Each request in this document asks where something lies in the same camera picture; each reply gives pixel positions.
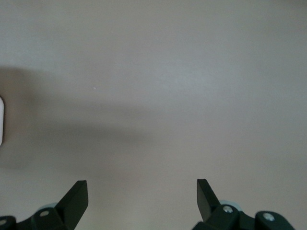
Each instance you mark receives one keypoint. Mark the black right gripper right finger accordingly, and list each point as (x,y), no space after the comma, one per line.
(216,215)

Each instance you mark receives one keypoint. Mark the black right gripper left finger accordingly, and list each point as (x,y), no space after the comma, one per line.
(69,206)

